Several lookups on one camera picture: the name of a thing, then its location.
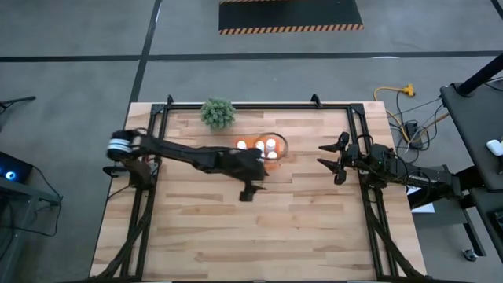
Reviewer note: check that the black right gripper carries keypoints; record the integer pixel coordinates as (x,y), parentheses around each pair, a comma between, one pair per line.
(355,159)

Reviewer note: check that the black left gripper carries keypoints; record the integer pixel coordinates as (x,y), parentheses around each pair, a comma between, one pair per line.
(243,165)

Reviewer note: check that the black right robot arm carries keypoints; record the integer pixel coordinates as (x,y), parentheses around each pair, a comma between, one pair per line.
(424,178)

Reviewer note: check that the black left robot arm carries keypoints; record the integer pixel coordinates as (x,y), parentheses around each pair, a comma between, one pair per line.
(177,151)

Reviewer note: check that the translucent orange plastic basket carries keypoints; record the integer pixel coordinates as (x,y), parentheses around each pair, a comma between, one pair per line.
(283,147)

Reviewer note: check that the black power adapter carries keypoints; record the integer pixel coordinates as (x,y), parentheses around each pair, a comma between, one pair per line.
(412,129)

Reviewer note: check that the green potted plant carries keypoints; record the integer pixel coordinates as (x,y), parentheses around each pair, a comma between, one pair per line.
(218,113)

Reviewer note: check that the white paper sheet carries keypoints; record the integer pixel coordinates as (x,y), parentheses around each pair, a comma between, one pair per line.
(426,207)

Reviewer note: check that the black side table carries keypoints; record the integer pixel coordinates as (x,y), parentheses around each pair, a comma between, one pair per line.
(471,126)

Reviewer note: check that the black hazard striped mat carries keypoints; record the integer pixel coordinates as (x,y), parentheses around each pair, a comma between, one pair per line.
(291,13)

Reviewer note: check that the small white case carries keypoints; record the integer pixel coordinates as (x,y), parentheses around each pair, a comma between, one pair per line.
(495,147)

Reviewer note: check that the black caster wheel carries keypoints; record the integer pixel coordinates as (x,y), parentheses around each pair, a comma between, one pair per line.
(470,255)

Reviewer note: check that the black pole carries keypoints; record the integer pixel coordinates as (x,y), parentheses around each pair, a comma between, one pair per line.
(481,74)

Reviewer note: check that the grey metal desk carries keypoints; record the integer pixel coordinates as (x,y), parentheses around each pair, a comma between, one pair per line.
(23,194)

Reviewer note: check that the black computer blue light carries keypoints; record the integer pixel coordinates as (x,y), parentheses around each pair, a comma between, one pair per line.
(19,169)

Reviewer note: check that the black tripod leg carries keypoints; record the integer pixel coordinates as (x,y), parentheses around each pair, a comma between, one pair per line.
(17,101)

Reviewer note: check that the black aluminium table frame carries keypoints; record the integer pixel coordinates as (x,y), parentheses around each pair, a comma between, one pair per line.
(275,106)

